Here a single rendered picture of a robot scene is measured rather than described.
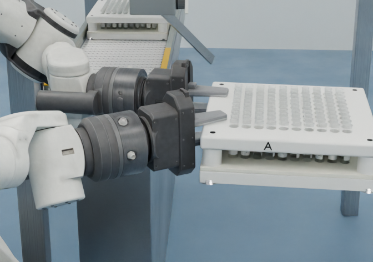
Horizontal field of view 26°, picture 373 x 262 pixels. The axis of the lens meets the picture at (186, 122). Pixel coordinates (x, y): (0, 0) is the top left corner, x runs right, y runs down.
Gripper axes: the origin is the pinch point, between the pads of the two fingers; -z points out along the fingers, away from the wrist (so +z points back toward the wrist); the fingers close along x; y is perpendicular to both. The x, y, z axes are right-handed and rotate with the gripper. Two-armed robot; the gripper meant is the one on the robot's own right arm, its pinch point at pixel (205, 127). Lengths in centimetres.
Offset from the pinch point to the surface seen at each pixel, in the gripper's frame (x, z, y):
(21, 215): 47, 9, -79
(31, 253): 57, 8, -78
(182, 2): -3, -29, -67
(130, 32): 18, -40, -124
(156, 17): 13, -47, -120
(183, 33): 10, -40, -89
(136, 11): -1, -19, -70
